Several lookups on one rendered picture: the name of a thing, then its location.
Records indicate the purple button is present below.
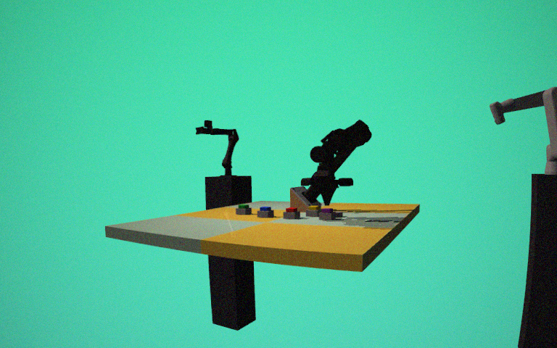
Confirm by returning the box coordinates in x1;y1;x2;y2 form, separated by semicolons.
318;208;336;220

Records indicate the blue button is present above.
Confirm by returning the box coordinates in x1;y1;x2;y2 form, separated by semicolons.
257;207;274;218

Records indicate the red button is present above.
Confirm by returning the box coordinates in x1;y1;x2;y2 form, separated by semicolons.
283;208;300;220

